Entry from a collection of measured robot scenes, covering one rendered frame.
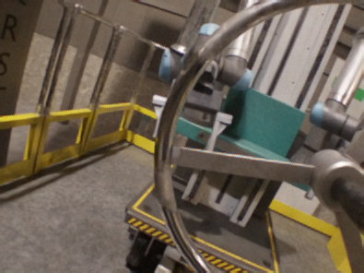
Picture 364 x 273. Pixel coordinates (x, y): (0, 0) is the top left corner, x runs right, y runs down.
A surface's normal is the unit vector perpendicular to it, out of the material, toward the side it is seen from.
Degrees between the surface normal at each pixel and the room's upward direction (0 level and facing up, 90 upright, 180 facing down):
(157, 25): 90
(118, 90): 90
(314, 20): 90
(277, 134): 90
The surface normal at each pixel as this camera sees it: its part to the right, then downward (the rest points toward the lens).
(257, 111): -0.22, 0.19
